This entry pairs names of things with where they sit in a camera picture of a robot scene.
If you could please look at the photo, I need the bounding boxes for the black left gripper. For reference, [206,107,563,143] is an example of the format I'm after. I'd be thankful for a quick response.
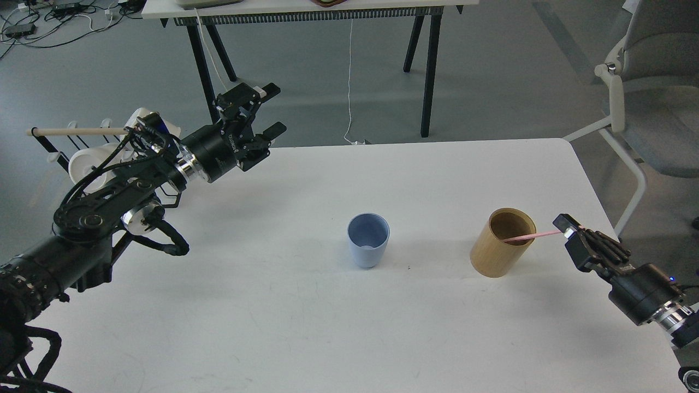
[181,83,287,182]

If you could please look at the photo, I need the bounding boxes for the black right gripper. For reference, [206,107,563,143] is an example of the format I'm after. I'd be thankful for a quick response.
[553,213,690,328]

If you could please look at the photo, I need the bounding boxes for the pink chopstick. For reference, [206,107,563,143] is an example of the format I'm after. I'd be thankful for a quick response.
[502,230,561,243]

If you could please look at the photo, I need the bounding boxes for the blue plastic cup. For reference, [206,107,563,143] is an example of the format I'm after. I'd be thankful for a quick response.
[347,212,391,269]

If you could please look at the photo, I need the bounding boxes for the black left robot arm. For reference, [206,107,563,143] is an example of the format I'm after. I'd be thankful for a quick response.
[2,83,286,392]

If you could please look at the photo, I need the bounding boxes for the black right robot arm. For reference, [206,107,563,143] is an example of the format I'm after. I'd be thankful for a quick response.
[553,213,698,350]

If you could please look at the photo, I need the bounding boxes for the white cup on rack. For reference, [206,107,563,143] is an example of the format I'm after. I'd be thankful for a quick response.
[68,142,118,194]

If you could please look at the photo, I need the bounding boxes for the white square container on rack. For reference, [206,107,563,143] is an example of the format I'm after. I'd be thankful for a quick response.
[123,107,181,158]

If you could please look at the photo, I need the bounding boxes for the wooden cylindrical holder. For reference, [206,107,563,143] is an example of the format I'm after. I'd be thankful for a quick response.
[470,208,536,278]

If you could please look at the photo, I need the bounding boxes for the background table with black legs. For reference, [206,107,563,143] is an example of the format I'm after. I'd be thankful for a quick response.
[142,1,469,146]

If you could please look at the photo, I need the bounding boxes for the grey office chair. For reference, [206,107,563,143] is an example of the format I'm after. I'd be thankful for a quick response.
[566,1,698,235]

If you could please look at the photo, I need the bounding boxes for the white hanging cable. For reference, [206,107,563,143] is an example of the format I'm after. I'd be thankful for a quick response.
[343,19,372,146]

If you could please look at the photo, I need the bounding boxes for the cream hanging cable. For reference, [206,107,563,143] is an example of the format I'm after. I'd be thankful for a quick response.
[194,7,242,129]

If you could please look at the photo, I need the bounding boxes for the black wire dish rack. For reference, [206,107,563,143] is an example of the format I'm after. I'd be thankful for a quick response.
[26,127,146,187]

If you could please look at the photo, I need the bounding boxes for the floor cables and adapters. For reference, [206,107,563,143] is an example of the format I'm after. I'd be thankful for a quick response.
[0,0,145,58]

